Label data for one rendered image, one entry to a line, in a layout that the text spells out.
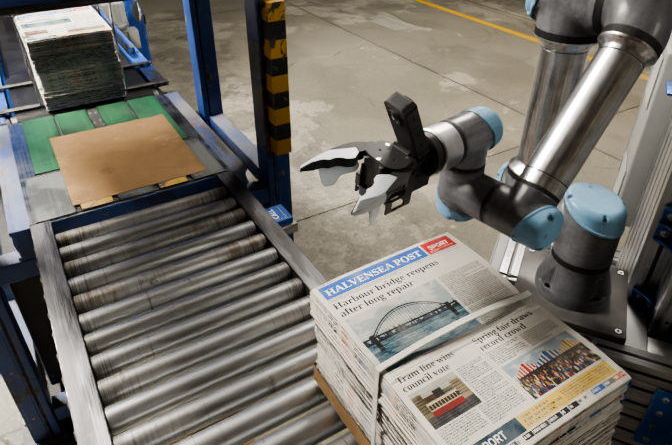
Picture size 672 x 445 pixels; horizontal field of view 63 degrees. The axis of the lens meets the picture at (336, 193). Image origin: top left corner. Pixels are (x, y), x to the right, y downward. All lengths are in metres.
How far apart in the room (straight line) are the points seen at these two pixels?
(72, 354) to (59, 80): 1.26
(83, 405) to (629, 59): 1.06
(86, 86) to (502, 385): 1.85
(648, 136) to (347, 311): 0.94
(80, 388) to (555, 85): 1.02
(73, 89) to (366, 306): 1.64
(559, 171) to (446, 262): 0.23
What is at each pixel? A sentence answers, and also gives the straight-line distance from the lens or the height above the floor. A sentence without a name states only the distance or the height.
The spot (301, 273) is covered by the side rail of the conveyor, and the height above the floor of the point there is 0.80.
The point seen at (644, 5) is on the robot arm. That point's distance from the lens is 0.99.
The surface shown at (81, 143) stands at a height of 0.80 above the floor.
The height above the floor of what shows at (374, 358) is 1.03.
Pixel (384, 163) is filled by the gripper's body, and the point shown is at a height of 1.24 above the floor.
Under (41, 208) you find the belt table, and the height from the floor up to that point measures 0.80.
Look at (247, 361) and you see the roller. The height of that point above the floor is 0.79.
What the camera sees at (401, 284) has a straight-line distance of 0.89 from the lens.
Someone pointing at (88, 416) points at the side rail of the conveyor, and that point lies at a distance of 1.10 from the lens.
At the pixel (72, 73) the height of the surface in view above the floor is 0.92.
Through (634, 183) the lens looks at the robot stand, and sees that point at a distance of 1.59.
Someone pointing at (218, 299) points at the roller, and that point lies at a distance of 1.24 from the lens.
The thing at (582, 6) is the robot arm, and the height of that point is 1.40.
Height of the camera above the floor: 1.63
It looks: 33 degrees down
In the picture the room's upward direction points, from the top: straight up
